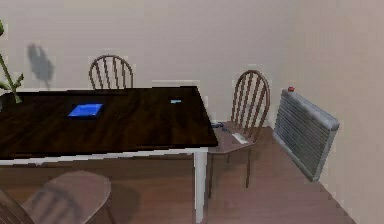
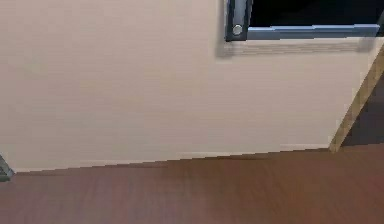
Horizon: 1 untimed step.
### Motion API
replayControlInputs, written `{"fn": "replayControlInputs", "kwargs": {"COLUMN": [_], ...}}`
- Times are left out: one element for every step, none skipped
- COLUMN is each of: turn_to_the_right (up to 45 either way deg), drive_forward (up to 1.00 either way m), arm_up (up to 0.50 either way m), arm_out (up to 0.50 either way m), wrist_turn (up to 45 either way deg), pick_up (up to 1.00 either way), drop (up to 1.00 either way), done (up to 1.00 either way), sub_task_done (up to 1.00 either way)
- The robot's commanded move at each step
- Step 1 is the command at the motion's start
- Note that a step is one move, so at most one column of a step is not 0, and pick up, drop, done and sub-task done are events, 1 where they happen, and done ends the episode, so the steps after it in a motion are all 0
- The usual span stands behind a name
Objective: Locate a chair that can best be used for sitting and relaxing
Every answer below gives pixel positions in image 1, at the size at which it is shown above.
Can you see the dark wooden dining table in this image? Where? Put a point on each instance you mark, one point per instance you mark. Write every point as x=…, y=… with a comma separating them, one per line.
x=133, y=123

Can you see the blue tablet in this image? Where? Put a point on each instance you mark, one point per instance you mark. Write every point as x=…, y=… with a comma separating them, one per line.
x=86, y=110

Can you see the white remote control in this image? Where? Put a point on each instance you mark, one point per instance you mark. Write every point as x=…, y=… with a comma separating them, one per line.
x=240, y=138

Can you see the brown wooden spindle chair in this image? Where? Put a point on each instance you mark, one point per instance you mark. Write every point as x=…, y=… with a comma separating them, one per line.
x=111, y=71
x=71, y=195
x=248, y=106

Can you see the red radiator knob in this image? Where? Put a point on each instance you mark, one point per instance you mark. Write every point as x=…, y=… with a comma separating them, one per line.
x=291, y=89

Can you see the small dark object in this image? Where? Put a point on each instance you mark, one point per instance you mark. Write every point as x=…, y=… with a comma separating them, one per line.
x=217, y=125

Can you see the green house plant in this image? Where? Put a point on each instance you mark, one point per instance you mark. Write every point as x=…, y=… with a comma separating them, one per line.
x=10, y=80

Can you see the grey wall radiator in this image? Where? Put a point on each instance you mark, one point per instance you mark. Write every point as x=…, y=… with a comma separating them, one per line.
x=301, y=133

